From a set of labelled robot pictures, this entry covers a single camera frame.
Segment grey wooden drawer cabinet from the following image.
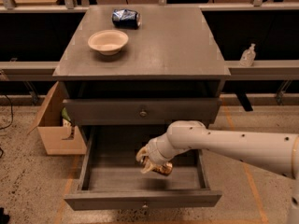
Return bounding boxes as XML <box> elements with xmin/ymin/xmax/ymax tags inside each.
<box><xmin>52</xmin><ymin>5</ymin><xmax>231</xmax><ymax>133</ymax></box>

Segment orange soda can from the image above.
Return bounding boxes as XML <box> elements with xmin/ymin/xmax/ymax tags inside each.
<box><xmin>141</xmin><ymin>157</ymin><xmax>173</xmax><ymax>176</ymax></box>

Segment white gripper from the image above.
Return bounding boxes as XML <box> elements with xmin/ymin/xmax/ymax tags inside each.
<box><xmin>135</xmin><ymin>133</ymin><xmax>184</xmax><ymax>174</ymax></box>

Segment open grey middle drawer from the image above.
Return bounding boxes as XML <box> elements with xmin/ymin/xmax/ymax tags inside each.
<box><xmin>64</xmin><ymin>125</ymin><xmax>221</xmax><ymax>211</ymax></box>

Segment white paper bowl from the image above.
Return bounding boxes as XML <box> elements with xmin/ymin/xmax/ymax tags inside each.
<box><xmin>88</xmin><ymin>30</ymin><xmax>129</xmax><ymax>55</ymax></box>

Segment closed grey top drawer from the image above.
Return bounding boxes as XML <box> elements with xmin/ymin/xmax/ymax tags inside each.
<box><xmin>63</xmin><ymin>98</ymin><xmax>221</xmax><ymax>126</ymax></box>

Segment open cardboard box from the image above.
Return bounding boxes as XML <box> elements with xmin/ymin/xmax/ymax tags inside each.
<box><xmin>28</xmin><ymin>82</ymin><xmax>86</xmax><ymax>155</ymax></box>

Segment black cable on floor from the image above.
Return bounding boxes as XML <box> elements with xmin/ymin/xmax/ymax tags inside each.
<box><xmin>0</xmin><ymin>93</ymin><xmax>15</xmax><ymax>159</ymax></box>

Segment brass drawer knob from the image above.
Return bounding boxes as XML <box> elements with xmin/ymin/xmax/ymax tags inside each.
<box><xmin>142</xmin><ymin>203</ymin><xmax>149</xmax><ymax>210</ymax></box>
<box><xmin>139</xmin><ymin>109</ymin><xmax>148</xmax><ymax>118</ymax></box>

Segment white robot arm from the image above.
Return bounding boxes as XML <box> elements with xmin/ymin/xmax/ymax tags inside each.
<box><xmin>136</xmin><ymin>120</ymin><xmax>299</xmax><ymax>181</ymax></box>

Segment crushed blue soda can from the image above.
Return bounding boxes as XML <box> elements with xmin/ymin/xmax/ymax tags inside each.
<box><xmin>111</xmin><ymin>8</ymin><xmax>141</xmax><ymax>29</ymax></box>

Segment brass middle drawer knob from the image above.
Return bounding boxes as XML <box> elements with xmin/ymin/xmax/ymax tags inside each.
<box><xmin>142</xmin><ymin>203</ymin><xmax>149</xmax><ymax>210</ymax></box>

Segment clear hand sanitizer bottle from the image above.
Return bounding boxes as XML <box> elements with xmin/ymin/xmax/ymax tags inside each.
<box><xmin>240</xmin><ymin>43</ymin><xmax>256</xmax><ymax>67</ymax></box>

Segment brass top drawer knob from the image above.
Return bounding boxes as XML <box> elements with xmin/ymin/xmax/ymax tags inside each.
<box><xmin>139</xmin><ymin>109</ymin><xmax>148</xmax><ymax>118</ymax></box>

